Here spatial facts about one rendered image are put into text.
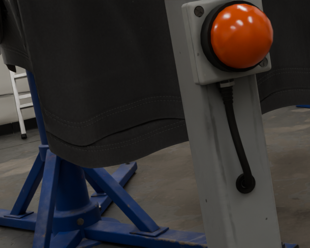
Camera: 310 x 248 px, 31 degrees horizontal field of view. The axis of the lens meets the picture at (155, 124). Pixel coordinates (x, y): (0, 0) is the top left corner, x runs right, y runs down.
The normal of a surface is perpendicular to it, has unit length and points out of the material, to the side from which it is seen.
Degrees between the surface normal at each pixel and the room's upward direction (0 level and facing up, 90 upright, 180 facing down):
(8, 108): 90
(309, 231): 0
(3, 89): 90
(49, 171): 43
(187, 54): 90
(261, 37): 100
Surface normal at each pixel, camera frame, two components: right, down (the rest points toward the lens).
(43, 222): -0.25, -0.58
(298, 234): -0.18, -0.97
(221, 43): -0.66, 0.39
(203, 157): -0.93, 0.22
